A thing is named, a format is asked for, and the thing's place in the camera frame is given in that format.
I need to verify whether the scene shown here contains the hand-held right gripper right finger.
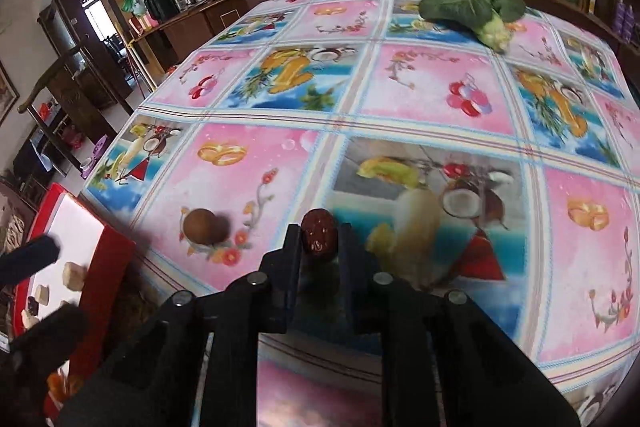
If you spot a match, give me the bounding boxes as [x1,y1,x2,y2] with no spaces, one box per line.
[336,222,583,427]

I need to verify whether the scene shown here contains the framed wall painting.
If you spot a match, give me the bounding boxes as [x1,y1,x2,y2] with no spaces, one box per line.
[0,59,21,128]

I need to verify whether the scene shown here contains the dark brown round fruit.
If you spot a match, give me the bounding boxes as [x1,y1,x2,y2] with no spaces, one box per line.
[182,208,221,248]

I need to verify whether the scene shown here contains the dark wooden armchair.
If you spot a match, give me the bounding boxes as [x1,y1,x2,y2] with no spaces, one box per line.
[17,44,136,172]

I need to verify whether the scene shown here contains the red tray with white inside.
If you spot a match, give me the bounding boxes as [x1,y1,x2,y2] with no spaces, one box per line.
[10,183,137,423]

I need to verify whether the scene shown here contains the green leafy vegetable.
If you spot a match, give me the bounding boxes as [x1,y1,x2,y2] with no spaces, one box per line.
[417,0,526,54]

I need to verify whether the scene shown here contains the purple round lid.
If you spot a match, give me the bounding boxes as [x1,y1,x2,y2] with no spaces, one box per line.
[80,134,110,180]

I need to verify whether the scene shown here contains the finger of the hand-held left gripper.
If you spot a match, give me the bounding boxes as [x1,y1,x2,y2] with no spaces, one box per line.
[7,304,88,358]
[0,234,61,283]

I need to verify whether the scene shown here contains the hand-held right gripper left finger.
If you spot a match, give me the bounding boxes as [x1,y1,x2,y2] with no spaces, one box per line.
[57,223,303,427]

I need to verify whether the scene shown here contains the printed pink and blue tablecloth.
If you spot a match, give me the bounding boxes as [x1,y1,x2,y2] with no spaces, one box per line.
[80,0,640,427]

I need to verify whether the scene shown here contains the dark side table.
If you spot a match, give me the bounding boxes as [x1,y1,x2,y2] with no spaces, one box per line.
[12,107,76,188]

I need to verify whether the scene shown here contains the brown wooden cabinet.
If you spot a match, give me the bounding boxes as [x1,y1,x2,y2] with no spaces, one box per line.
[127,0,640,72]

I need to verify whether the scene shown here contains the broom sticks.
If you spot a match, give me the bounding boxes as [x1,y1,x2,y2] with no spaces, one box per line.
[127,34,156,95]

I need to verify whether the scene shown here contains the tall dark wooden cabinet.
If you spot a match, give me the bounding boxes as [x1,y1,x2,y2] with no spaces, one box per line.
[37,0,133,108]

